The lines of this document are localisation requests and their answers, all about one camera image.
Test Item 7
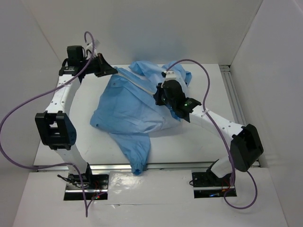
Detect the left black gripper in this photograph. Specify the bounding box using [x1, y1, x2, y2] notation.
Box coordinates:
[80, 52, 117, 78]

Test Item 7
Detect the light blue zip jacket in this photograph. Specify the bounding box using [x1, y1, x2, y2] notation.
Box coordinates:
[90, 61, 181, 175]

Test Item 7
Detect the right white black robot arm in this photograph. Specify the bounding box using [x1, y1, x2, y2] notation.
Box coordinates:
[153, 79, 264, 185]

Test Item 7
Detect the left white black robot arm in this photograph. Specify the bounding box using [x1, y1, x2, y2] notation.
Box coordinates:
[35, 44, 117, 189]

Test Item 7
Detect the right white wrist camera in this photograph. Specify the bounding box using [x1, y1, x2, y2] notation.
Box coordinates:
[161, 70, 177, 81]

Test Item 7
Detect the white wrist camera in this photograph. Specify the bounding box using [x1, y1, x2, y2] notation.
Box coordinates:
[161, 70, 177, 81]
[85, 40, 100, 57]

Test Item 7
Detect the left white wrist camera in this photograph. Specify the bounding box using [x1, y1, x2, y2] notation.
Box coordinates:
[85, 40, 100, 57]

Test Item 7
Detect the right aluminium frame rail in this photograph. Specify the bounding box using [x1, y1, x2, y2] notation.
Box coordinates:
[220, 65, 264, 172]

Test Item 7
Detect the aluminium frame rail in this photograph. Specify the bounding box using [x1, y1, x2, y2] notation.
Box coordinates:
[38, 162, 213, 172]
[220, 65, 264, 172]

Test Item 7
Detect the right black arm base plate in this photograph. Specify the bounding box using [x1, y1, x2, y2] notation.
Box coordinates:
[192, 172, 231, 187]

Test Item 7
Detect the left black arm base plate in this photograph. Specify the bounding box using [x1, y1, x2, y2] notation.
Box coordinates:
[63, 174, 109, 192]

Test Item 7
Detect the front aluminium frame rail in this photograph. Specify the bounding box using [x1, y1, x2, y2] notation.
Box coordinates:
[38, 162, 213, 172]

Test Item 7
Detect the black cable at left base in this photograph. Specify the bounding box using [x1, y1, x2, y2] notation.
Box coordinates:
[57, 174, 81, 187]

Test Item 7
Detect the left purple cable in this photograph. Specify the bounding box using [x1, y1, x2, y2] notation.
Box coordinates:
[0, 31, 98, 218]

